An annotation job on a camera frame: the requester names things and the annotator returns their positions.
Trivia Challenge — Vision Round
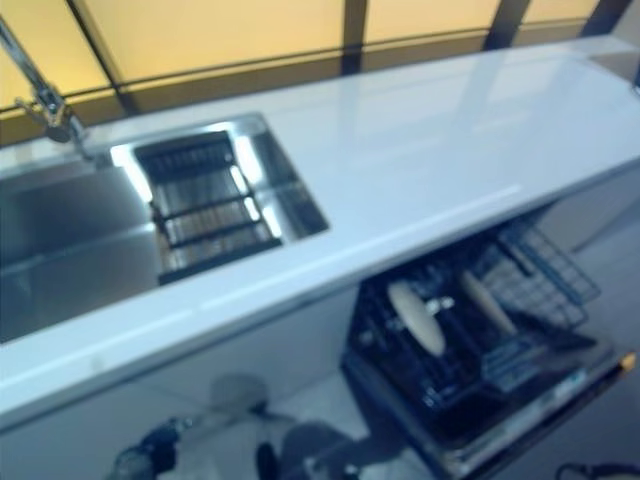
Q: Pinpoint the beige round plate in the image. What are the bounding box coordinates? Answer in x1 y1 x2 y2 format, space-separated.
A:
458 269 517 337
388 281 447 360

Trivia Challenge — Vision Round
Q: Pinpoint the dark dishwasher lower rack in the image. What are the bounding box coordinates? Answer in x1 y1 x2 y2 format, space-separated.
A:
348 248 597 417

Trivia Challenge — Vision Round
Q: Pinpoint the open built-in dishwasher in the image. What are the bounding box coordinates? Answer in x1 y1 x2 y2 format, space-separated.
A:
338 209 639 480

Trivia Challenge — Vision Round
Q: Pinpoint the black sink dish rack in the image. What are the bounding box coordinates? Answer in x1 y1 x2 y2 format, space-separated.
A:
133 130 285 287

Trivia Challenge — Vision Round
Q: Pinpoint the white cabinet door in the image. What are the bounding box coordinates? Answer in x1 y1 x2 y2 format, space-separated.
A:
0 359 169 480
163 283 360 480

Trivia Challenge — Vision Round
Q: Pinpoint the stainless steel sink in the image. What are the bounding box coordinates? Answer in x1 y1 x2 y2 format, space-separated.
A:
0 113 333 347

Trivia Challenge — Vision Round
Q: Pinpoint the chrome kitchen faucet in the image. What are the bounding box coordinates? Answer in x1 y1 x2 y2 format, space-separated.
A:
0 16 97 162

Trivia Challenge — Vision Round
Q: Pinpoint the yellow paned window dark frame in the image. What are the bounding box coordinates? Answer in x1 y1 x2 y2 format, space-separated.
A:
0 0 640 146

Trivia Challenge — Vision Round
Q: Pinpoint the wire dishwasher upper rack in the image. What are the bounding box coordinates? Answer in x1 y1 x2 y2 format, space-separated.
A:
493 216 602 327

